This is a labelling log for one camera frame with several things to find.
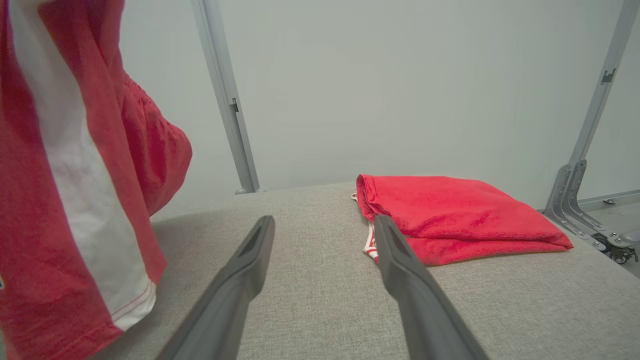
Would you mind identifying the grey partition post, rounded feet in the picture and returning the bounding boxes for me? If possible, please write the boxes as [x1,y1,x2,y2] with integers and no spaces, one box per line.
[190,0,266,195]

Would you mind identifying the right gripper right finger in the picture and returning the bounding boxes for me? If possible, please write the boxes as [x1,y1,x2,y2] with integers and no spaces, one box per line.
[372,214,489,360]

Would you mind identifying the red white sleeveless jersey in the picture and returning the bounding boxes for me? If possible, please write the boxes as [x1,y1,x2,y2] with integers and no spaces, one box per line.
[351,173,575,267]

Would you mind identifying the red shorts with white stripe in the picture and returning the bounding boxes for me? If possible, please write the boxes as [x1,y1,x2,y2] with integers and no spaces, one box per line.
[0,0,194,360]

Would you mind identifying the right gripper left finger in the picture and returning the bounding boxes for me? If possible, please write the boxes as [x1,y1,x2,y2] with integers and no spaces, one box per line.
[155,215,276,360]

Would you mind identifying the grey partition post, angled feet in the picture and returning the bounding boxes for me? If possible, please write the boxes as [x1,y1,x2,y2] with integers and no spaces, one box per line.
[542,0,640,251]

